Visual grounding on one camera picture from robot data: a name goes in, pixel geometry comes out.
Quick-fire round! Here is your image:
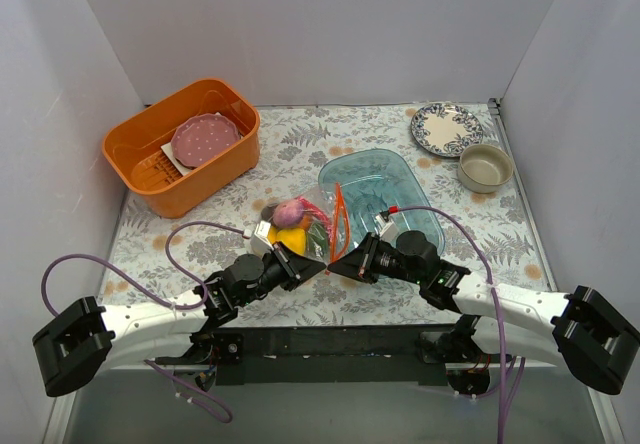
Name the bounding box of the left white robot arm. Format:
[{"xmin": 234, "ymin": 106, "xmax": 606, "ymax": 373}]
[{"xmin": 32, "ymin": 243, "xmax": 326, "ymax": 397}]

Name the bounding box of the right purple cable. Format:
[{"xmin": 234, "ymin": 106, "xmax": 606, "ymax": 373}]
[{"xmin": 389, "ymin": 205, "xmax": 526, "ymax": 444}]

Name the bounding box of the orange plastic bin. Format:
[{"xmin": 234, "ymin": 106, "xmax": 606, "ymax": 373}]
[{"xmin": 102, "ymin": 79, "xmax": 260, "ymax": 218}]

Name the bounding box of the teal glass tray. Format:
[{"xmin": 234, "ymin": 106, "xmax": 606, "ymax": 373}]
[{"xmin": 317, "ymin": 149, "xmax": 445, "ymax": 253}]

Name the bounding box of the purple onion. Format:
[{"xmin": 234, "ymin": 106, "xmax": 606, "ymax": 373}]
[{"xmin": 272, "ymin": 199, "xmax": 304, "ymax": 229}]

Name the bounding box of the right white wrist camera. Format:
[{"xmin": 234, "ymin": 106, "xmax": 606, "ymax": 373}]
[{"xmin": 375, "ymin": 212, "xmax": 399, "ymax": 243}]

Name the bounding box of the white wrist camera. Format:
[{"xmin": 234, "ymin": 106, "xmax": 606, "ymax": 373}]
[
  {"xmin": 249, "ymin": 221, "xmax": 273, "ymax": 257},
  {"xmin": 375, "ymin": 212, "xmax": 399, "ymax": 243}
]

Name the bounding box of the floral table mat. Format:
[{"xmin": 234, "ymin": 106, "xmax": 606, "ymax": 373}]
[{"xmin": 94, "ymin": 102, "xmax": 554, "ymax": 326}]

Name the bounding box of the dark purple fruit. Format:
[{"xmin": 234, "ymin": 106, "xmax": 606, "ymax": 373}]
[{"xmin": 260, "ymin": 204, "xmax": 277, "ymax": 221}]

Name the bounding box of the yellow bell pepper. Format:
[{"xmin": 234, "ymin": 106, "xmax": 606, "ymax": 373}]
[{"xmin": 275, "ymin": 228, "xmax": 307, "ymax": 255}]

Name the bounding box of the clear zip top bag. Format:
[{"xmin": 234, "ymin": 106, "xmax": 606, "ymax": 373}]
[{"xmin": 250, "ymin": 182, "xmax": 351, "ymax": 264}]

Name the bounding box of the blue floral plate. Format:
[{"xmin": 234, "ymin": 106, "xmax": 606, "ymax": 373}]
[{"xmin": 410, "ymin": 102, "xmax": 484, "ymax": 158}]

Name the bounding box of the orange fruit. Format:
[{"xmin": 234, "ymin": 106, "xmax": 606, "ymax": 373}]
[{"xmin": 298, "ymin": 215, "xmax": 313, "ymax": 230}]

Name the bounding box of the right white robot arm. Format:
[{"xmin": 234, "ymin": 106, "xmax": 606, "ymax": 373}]
[{"xmin": 328, "ymin": 231, "xmax": 639, "ymax": 395}]

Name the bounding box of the beige ceramic bowl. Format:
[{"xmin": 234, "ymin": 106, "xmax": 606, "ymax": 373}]
[{"xmin": 457, "ymin": 144, "xmax": 514, "ymax": 194}]

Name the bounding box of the red chili pepper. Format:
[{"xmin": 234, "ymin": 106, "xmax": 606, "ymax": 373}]
[{"xmin": 296, "ymin": 196, "xmax": 331, "ymax": 226}]

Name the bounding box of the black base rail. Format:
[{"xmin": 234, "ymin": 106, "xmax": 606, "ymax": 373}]
[{"xmin": 155, "ymin": 324, "xmax": 499, "ymax": 386}]

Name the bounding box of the white card in bin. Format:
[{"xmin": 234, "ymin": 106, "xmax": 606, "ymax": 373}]
[{"xmin": 161, "ymin": 143, "xmax": 190, "ymax": 176}]

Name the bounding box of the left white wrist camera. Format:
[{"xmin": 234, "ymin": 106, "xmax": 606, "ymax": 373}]
[{"xmin": 249, "ymin": 221, "xmax": 273, "ymax": 257}]

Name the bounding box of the pink dotted plate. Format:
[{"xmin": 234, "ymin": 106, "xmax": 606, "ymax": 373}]
[{"xmin": 171, "ymin": 113, "xmax": 242, "ymax": 169}]

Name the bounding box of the yellow lemon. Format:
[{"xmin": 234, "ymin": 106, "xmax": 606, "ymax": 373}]
[{"xmin": 267, "ymin": 226, "xmax": 278, "ymax": 244}]

